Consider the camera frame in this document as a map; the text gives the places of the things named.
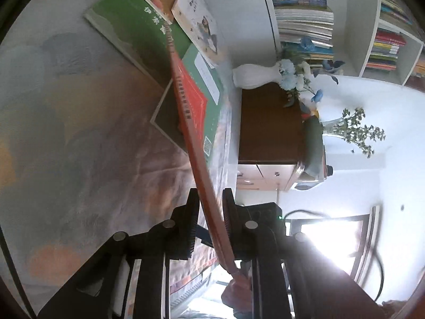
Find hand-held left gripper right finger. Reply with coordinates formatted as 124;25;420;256
222;188;386;319

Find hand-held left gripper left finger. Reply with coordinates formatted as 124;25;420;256
36;188;200;319

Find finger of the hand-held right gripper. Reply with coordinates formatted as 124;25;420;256
195;225;215;248

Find red book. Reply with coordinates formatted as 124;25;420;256
162;23;249;286

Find row of white blue books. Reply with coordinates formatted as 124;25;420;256
265;0;335;69

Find row of red yellow books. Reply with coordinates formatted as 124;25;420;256
364;28;407;72

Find row of thin colourful books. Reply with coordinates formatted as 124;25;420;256
379;0;415;26

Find person's right hand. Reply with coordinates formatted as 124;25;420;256
221;277;253;313

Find bright window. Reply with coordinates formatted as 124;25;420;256
286;213;381;281

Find brown wooden cabinet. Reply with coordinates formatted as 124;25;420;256
236;81;328;193

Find green book with white label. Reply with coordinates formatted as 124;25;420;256
150;43;231;165

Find green plant in glass vase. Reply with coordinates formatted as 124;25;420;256
320;107;386;159

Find white ceramic vase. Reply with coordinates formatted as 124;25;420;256
232;63;283;90

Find blue white artificial flowers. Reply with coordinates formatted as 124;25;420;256
277;36;346;108

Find white bookshelf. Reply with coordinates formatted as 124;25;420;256
189;0;425;87

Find white book with brown basket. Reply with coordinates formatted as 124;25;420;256
171;0;228;69

